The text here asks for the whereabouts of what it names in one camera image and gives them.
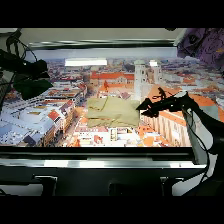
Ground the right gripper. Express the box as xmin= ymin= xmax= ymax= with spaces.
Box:
xmin=135 ymin=95 xmax=184 ymax=119

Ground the cream garment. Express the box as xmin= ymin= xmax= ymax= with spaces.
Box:
xmin=85 ymin=96 xmax=142 ymax=129

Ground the purple patterned garment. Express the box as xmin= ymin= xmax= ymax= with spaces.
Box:
xmin=176 ymin=28 xmax=224 ymax=72

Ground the black cable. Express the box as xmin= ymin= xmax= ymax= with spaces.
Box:
xmin=181 ymin=108 xmax=212 ymax=197

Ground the silver frame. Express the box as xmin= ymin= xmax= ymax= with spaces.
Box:
xmin=0 ymin=146 xmax=218 ymax=197

